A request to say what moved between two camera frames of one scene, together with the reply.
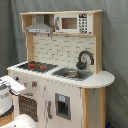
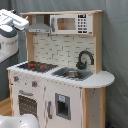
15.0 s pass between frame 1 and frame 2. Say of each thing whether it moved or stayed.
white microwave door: moved
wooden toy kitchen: stayed
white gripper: moved
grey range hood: stayed
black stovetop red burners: stayed
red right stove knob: stayed
